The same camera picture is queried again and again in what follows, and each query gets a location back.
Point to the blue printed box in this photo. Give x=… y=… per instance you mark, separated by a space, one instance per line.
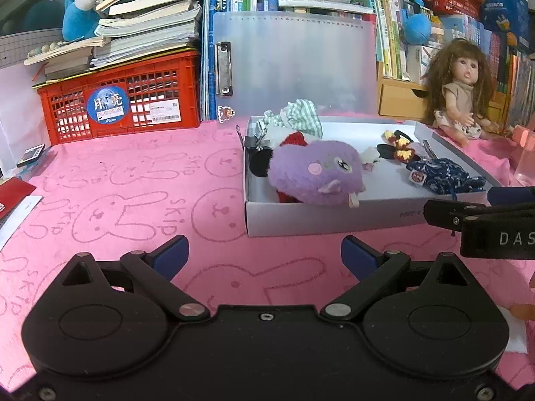
x=505 y=8

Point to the doll with brown hair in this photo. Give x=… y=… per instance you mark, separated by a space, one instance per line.
x=457 y=96

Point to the blue white plush toy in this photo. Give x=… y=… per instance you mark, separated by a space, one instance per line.
x=418 y=29

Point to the silver hair clip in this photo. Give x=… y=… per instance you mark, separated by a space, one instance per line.
x=429 y=150

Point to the person's right hand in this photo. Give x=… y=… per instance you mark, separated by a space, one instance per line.
x=524 y=312

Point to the blue white cat plush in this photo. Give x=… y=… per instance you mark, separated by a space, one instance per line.
x=75 y=25

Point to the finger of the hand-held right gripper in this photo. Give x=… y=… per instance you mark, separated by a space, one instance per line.
x=443 y=213
x=512 y=194

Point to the navy patterned cloth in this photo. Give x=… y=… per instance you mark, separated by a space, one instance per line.
x=443 y=175

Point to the pink rabbit print towel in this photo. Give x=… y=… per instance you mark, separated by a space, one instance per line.
x=125 y=175

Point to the red plastic crate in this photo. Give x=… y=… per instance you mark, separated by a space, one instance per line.
x=179 y=87

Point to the stack of lying books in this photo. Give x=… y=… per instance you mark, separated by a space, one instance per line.
x=146 y=29

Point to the black binder clip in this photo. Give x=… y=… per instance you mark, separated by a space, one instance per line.
x=250 y=142

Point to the red knitted cloth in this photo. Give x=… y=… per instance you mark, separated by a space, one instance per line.
x=294 y=138

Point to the translucent clipboard folder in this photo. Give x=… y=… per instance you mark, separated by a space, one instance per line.
x=301 y=62

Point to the wooden drawer box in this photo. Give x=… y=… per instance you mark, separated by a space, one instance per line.
x=397 y=100

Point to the pink box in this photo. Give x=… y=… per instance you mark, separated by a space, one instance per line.
x=524 y=142

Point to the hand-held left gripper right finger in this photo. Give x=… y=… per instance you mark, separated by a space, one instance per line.
x=357 y=255

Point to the row of thin colourful books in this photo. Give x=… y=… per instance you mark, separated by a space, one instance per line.
x=514 y=83

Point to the red booklet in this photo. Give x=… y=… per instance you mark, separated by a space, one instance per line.
x=12 y=194

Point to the green checked doll dress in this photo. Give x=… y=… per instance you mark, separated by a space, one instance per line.
x=305 y=117

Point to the grey grid mat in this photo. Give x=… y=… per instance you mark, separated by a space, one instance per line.
x=25 y=46

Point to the purple plush toy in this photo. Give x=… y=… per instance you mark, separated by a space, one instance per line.
x=301 y=175

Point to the small black calculator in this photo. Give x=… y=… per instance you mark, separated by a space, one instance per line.
x=31 y=155

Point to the white fluffy pompom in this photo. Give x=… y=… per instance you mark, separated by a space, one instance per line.
x=370 y=154

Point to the white plastic sheet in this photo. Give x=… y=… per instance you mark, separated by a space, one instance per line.
x=21 y=112

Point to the white shallow cardboard box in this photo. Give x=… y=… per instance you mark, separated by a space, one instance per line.
x=334 y=221

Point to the bear sticker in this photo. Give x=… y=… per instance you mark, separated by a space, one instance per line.
x=226 y=114

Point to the white paper sheet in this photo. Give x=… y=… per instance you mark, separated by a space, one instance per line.
x=21 y=213

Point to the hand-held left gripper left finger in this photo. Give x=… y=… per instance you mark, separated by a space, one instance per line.
x=171 y=255

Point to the row of upright children's books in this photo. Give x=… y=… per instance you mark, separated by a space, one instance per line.
x=393 y=29

